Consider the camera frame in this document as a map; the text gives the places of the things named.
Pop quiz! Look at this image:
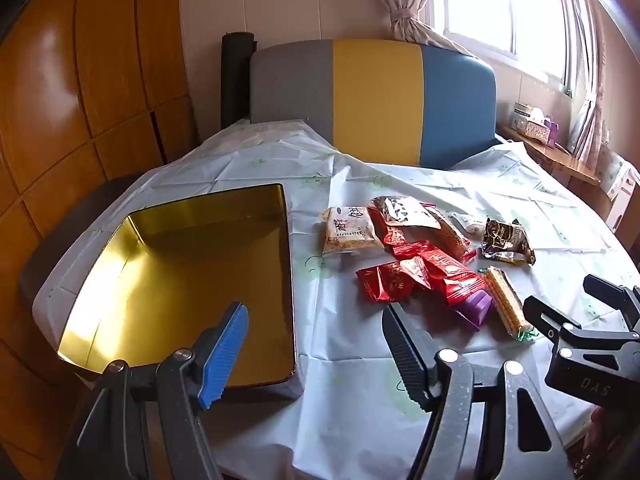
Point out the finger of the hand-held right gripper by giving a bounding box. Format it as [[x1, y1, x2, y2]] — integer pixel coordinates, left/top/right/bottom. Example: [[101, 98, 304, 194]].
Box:
[[584, 274, 640, 331], [523, 296, 581, 349]]

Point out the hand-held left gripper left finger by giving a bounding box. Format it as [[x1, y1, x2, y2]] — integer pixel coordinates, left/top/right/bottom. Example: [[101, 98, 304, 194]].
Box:
[[55, 301, 249, 480]]

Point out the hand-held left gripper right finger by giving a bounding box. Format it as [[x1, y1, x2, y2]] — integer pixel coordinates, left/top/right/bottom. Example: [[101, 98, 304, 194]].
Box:
[[381, 302, 576, 480]]

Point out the wafer biscuit packet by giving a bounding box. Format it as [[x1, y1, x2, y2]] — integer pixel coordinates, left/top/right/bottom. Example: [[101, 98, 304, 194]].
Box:
[[481, 266, 538, 343]]

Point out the purple snack packet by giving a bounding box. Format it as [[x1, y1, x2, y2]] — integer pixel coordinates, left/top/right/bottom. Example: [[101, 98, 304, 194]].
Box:
[[452, 290, 493, 331]]

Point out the red snack packet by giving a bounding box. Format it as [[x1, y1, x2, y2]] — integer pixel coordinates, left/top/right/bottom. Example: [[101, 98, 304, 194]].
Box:
[[372, 207, 401, 246], [420, 250, 487, 307], [392, 240, 433, 261], [356, 262, 418, 305], [400, 256, 432, 291]]

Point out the gold tin box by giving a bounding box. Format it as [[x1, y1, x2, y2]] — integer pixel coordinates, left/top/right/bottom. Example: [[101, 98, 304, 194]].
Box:
[[56, 183, 303, 401]]

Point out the sesame bar packet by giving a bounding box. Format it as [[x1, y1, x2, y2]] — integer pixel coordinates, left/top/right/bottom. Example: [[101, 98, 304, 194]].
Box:
[[425, 205, 478, 263]]

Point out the beige pastry packet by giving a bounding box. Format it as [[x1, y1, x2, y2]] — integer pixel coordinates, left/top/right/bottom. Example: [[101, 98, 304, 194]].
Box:
[[320, 206, 386, 257]]

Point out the brown white snack packet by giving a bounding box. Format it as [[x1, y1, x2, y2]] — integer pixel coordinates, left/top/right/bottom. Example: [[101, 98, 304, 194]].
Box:
[[368, 195, 441, 231]]

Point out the white green-patterned tablecloth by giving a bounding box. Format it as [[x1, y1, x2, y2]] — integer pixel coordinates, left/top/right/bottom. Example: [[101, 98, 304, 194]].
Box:
[[32, 119, 640, 480]]

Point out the wicker chair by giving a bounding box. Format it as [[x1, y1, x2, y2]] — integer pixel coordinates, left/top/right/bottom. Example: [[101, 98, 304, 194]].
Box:
[[572, 407, 640, 480]]

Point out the dark brown snack packet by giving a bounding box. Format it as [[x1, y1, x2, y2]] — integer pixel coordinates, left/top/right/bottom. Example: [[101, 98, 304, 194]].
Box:
[[481, 217, 537, 266]]

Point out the white wrapped candy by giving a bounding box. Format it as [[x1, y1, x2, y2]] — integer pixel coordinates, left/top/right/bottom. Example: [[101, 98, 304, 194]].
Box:
[[452, 215, 488, 240]]

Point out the wooden side desk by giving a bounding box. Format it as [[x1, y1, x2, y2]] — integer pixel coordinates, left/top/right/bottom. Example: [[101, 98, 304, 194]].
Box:
[[497, 122, 601, 191]]

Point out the pink side curtain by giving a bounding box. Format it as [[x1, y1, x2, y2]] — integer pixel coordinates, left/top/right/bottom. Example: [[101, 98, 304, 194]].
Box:
[[565, 0, 613, 161]]

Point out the patterned tissue box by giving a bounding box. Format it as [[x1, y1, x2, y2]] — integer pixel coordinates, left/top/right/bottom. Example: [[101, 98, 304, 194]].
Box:
[[511, 102, 551, 142]]

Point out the grey yellow blue chair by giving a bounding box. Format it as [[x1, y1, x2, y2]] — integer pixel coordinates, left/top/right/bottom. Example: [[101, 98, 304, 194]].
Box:
[[249, 38, 497, 170]]

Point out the wooden cabinet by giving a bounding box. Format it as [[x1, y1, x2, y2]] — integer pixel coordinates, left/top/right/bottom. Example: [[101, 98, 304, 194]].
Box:
[[0, 0, 201, 480]]

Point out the window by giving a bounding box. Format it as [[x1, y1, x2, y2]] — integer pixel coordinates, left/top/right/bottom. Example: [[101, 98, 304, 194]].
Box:
[[430, 0, 601, 96]]

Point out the pink tied curtain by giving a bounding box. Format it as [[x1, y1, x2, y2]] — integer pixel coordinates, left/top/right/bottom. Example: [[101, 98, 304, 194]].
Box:
[[372, 0, 476, 58]]

